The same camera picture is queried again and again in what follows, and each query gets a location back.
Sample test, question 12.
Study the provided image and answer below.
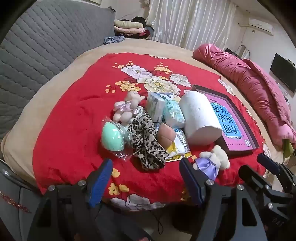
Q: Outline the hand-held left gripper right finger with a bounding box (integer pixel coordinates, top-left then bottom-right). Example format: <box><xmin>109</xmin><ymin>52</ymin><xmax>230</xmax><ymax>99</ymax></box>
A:
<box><xmin>179</xmin><ymin>158</ymin><xmax>266</xmax><ymax>241</ymax></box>

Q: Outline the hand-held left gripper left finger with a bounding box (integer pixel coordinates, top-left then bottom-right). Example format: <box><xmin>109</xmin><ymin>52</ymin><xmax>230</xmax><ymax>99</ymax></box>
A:
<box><xmin>28</xmin><ymin>158</ymin><xmax>114</xmax><ymax>241</ymax></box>

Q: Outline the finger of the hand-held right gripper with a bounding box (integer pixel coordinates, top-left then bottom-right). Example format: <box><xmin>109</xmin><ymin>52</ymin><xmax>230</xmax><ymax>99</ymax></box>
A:
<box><xmin>257</xmin><ymin>153</ymin><xmax>296</xmax><ymax>193</ymax></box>
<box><xmin>239</xmin><ymin>165</ymin><xmax>278</xmax><ymax>204</ymax></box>

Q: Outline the teddy bear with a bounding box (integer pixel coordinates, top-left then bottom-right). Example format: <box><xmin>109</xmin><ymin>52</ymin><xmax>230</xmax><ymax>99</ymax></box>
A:
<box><xmin>112</xmin><ymin>91</ymin><xmax>145</xmax><ymax>122</ymax></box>
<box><xmin>193</xmin><ymin>145</ymin><xmax>230</xmax><ymax>181</ymax></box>

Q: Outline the white and yellow packet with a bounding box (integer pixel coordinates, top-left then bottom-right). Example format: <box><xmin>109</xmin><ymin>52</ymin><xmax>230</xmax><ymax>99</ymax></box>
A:
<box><xmin>165</xmin><ymin>127</ymin><xmax>193</xmax><ymax>163</ymax></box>

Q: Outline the green makeup sponge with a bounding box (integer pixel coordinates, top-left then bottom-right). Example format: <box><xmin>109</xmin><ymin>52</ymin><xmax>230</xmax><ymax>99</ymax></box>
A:
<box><xmin>100</xmin><ymin>117</ymin><xmax>139</xmax><ymax>163</ymax></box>

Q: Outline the dark tray with pink book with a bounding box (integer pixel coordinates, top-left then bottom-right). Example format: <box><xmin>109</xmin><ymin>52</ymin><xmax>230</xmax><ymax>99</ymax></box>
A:
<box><xmin>190</xmin><ymin>84</ymin><xmax>260</xmax><ymax>153</ymax></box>

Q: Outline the beige makeup sponge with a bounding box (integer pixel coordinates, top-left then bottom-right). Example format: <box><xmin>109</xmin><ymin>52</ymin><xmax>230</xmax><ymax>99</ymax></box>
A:
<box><xmin>156</xmin><ymin>123</ymin><xmax>174</xmax><ymax>149</ymax></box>

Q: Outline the leopard print scrunchie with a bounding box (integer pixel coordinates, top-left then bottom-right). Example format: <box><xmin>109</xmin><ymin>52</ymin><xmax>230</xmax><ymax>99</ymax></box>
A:
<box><xmin>126</xmin><ymin>113</ymin><xmax>169</xmax><ymax>171</ymax></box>

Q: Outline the white floral scrunchie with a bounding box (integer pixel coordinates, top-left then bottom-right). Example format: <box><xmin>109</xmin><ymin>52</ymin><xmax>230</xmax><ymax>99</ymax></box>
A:
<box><xmin>129</xmin><ymin>106</ymin><xmax>149</xmax><ymax>123</ymax></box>

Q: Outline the white tissue pack purple print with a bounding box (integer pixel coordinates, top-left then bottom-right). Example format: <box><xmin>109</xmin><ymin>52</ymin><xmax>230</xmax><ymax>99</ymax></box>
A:
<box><xmin>146</xmin><ymin>92</ymin><xmax>176</xmax><ymax>123</ymax></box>

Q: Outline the green cloth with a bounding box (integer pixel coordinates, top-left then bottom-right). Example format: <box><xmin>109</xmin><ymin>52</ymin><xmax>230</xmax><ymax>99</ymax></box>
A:
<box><xmin>282</xmin><ymin>139</ymin><xmax>295</xmax><ymax>164</ymax></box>

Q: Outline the pink workbook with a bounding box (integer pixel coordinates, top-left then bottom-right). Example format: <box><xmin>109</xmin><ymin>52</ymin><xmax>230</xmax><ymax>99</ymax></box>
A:
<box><xmin>209</xmin><ymin>94</ymin><xmax>253</xmax><ymax>151</ymax></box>

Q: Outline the white toilet paper roll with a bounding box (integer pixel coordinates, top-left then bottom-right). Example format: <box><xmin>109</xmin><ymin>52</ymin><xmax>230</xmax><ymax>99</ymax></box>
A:
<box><xmin>178</xmin><ymin>91</ymin><xmax>223</xmax><ymax>146</ymax></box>

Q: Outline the red floral blanket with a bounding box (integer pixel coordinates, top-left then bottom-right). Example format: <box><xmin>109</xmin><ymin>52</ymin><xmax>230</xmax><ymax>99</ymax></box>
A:
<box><xmin>32</xmin><ymin>53</ymin><xmax>266</xmax><ymax>210</ymax></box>

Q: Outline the pink quilt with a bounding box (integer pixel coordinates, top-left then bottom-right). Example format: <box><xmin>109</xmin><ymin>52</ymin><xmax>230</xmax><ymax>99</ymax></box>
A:
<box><xmin>193</xmin><ymin>43</ymin><xmax>296</xmax><ymax>145</ymax></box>

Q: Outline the tan bed sheet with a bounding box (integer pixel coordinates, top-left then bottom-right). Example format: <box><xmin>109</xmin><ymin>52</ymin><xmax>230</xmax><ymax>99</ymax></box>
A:
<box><xmin>1</xmin><ymin>38</ymin><xmax>287</xmax><ymax>186</ymax></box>

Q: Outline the white air conditioner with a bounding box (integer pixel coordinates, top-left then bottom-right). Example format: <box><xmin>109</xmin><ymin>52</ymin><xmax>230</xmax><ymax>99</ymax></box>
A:
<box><xmin>248</xmin><ymin>19</ymin><xmax>274</xmax><ymax>35</ymax></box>

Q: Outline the blue patterned cloth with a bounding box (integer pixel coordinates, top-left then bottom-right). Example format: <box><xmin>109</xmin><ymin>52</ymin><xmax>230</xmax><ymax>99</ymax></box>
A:
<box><xmin>103</xmin><ymin>36</ymin><xmax>125</xmax><ymax>45</ymax></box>

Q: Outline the grey quilted cover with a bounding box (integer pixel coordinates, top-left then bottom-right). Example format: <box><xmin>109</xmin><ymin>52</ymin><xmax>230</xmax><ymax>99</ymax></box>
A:
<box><xmin>0</xmin><ymin>0</ymin><xmax>116</xmax><ymax>160</ymax></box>

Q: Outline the dark red garment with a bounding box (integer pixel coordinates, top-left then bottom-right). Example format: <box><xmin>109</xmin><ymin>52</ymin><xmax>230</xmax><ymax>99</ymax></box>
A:
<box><xmin>114</xmin><ymin>31</ymin><xmax>153</xmax><ymax>41</ymax></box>

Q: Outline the pink folded garment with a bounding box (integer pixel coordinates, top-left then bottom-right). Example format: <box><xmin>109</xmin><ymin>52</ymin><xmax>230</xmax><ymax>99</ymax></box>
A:
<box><xmin>114</xmin><ymin>26</ymin><xmax>145</xmax><ymax>35</ymax></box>

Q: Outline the cream folded garment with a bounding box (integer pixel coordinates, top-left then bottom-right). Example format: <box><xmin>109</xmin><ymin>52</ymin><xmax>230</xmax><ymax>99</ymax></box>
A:
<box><xmin>114</xmin><ymin>19</ymin><xmax>144</xmax><ymax>28</ymax></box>

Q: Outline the white curtain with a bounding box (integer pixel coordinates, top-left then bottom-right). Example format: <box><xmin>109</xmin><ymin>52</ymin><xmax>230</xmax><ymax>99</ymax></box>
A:
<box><xmin>146</xmin><ymin>0</ymin><xmax>236</xmax><ymax>50</ymax></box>

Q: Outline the black wall television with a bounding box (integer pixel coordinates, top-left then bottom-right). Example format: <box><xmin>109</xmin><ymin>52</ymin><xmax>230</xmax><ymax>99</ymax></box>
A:
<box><xmin>270</xmin><ymin>53</ymin><xmax>296</xmax><ymax>90</ymax></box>

